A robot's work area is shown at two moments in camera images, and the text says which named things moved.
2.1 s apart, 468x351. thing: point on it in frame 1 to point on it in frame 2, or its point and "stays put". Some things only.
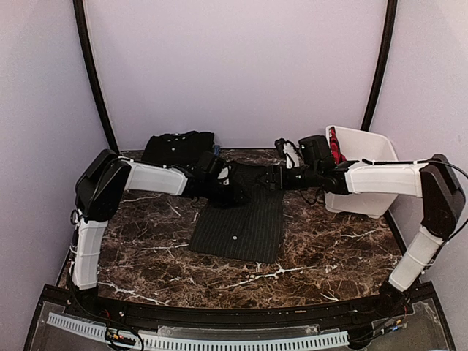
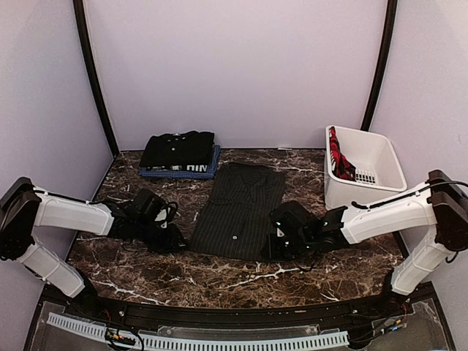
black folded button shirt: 178,149 stays put
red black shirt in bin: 336,153 stays put
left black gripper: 234,197 to 171,244
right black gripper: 285,184 to 274,254
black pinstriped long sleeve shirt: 250,228 stays put
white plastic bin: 358,145 stays put
